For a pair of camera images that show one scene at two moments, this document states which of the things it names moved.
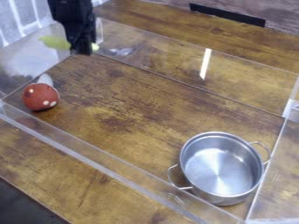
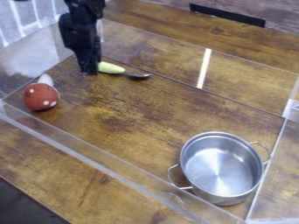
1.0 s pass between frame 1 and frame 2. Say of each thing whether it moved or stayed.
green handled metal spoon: moved
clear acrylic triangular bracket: stayed
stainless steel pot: stayed
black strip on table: stayed
